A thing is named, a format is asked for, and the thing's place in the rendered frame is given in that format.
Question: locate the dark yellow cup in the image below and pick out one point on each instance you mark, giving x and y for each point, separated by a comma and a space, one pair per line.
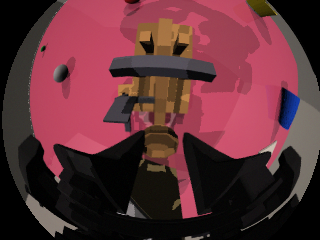
261, 7

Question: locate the blue cup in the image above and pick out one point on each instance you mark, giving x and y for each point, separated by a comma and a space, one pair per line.
288, 109

